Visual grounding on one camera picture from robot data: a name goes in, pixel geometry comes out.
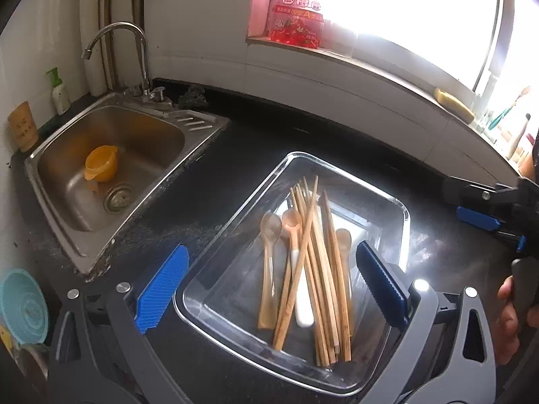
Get white-handled spoon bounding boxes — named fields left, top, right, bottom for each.
left=281, top=209, right=314, bottom=328

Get grey wall pipes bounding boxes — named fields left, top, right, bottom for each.
left=96, top=0, right=163, bottom=89

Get chrome faucet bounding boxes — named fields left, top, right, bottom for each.
left=81, top=22, right=173, bottom=104

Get brown wooden spoon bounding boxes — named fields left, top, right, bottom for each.
left=258, top=213, right=284, bottom=329

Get clear plastic container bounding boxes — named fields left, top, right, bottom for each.
left=173, top=150, right=411, bottom=397

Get window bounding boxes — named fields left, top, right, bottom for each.
left=320, top=0, right=518, bottom=97

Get small wooden spoon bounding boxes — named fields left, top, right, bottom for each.
left=335, top=228, right=355, bottom=337

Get black scouring pad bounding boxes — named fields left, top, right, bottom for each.
left=176, top=85, right=210, bottom=109

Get teal round strainer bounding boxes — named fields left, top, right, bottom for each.
left=0, top=269, right=50, bottom=346

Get yellow sponge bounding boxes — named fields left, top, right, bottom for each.
left=434, top=88, right=476, bottom=124

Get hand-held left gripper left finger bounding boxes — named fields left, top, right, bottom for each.
left=47, top=244, right=189, bottom=404

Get tan cup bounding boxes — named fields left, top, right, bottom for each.
left=7, top=101, right=39, bottom=152

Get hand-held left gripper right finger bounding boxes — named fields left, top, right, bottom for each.
left=356, top=241, right=497, bottom=404

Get stainless steel sink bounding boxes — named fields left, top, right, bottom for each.
left=24, top=92, right=231, bottom=274

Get white soap pump bottle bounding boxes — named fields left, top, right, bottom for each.
left=45, top=67, right=71, bottom=115

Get orange plastic cup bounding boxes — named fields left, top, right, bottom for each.
left=84, top=145, right=119, bottom=182

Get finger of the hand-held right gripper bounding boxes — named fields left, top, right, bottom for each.
left=457, top=206, right=527, bottom=253
left=442, top=178, right=506, bottom=203

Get red detergent pouch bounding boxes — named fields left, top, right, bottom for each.
left=267, top=0, right=326, bottom=48

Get pile of wooden chopsticks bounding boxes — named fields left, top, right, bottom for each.
left=272, top=175, right=352, bottom=368

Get person's right hand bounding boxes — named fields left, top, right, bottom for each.
left=496, top=275, right=539, bottom=367

